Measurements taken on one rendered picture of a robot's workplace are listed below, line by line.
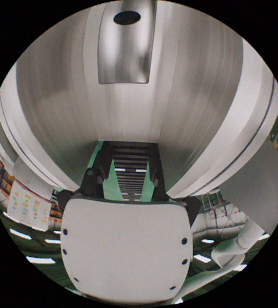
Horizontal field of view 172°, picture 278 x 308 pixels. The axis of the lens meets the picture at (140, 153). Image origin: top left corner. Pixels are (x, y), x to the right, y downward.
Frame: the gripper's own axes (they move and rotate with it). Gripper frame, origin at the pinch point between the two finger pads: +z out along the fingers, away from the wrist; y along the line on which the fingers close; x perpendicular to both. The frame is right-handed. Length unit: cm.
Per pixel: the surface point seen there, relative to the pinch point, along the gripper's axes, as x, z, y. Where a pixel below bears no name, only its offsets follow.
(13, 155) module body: 5.1, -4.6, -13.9
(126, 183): -7.7, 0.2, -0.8
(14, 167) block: 4.0, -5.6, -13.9
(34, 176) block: 0.3, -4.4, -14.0
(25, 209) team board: -150, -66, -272
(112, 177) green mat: -11.5, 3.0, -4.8
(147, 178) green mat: -11.1, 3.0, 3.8
